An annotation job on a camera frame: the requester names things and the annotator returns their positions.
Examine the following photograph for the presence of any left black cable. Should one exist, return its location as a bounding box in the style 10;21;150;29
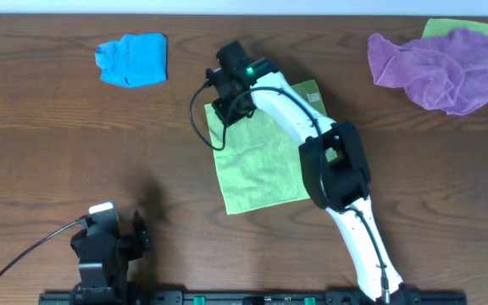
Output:
0;218;89;305

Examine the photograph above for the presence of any blue folded cloth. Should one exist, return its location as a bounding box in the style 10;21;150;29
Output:
95;33;168;88

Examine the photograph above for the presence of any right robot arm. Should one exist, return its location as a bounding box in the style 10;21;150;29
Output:
205;58;404;304

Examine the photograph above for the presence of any purple crumpled cloth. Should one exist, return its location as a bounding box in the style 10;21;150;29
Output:
368;29;488;116

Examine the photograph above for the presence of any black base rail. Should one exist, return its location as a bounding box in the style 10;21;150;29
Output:
38;289;469;305

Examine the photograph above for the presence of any right black cable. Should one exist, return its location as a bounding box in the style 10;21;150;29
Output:
188;80;391;304

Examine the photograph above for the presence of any black cable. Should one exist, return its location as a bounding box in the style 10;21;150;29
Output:
188;80;391;304
0;218;89;305

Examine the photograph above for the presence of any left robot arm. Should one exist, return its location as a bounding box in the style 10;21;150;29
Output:
69;206;152;304

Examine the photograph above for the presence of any green microfiber cloth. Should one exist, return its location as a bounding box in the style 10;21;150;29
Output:
203;79;339;216

